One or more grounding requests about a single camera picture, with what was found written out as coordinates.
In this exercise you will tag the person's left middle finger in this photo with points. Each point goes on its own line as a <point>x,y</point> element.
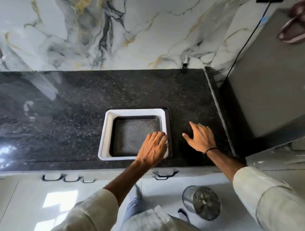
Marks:
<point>160,136</point>

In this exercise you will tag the blue jeans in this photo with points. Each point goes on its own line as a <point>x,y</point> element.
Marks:
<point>134,207</point>

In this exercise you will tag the striped maroon sandals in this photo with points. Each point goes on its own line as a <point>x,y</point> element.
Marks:
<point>294,26</point>

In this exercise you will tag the cream shirt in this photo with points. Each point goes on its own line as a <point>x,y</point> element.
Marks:
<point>274,202</point>

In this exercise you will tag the grey refrigerator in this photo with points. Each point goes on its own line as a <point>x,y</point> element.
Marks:
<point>269,83</point>

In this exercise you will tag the person's left hand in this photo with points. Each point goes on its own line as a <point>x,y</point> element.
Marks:
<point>151,151</point>

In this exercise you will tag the black wristband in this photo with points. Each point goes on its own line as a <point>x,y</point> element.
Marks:
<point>211,149</point>

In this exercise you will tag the person's left little finger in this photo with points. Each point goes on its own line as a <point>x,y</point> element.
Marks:
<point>148,138</point>

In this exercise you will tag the white square tray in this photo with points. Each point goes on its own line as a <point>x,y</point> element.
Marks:
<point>107,140</point>

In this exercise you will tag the person's right thumb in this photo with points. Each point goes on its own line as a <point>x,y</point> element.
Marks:
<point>188,138</point>

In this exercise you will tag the person's right hand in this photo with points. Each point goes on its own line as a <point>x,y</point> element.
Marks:
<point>202,140</point>

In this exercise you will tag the dark perforated tray insert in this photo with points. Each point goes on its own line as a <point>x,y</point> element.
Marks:
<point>133,135</point>

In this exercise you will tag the person's left forearm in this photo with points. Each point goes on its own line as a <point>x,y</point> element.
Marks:
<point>128,179</point>

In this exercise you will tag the steel waste bin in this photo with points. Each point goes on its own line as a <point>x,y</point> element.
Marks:
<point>202,202</point>

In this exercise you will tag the person's right forearm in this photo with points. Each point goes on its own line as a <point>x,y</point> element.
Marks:
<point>225,163</point>

